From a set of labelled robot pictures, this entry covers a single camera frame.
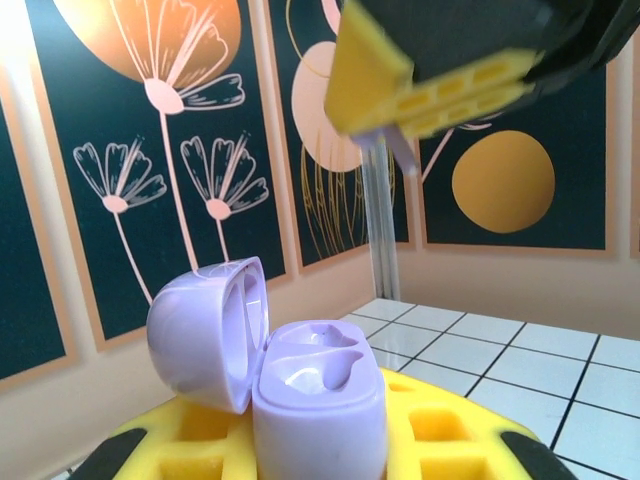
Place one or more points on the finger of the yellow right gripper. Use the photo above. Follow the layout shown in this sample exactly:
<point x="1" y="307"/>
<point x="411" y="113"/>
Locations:
<point x="450" y="112"/>
<point x="370" y="65"/>

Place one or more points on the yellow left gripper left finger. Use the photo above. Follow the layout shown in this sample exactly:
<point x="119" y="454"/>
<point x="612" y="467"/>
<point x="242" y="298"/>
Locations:
<point x="190" y="440"/>

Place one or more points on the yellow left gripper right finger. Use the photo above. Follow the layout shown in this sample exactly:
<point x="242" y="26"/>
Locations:
<point x="450" y="440"/>

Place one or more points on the purple earbud charging case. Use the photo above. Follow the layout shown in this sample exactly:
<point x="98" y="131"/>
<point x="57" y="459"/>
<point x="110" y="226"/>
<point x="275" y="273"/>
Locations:
<point x="320" y="425"/>

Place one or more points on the dark panel with peach circle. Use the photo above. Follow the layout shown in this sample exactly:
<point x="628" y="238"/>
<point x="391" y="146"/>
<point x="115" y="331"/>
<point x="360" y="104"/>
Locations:
<point x="310" y="200"/>

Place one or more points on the dark panel with pink flowers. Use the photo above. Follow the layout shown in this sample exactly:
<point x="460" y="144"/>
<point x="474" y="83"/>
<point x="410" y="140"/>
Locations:
<point x="100" y="200"/>

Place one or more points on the aluminium corner post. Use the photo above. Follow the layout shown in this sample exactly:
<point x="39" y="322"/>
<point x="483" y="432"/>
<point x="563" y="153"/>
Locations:
<point x="382" y="225"/>

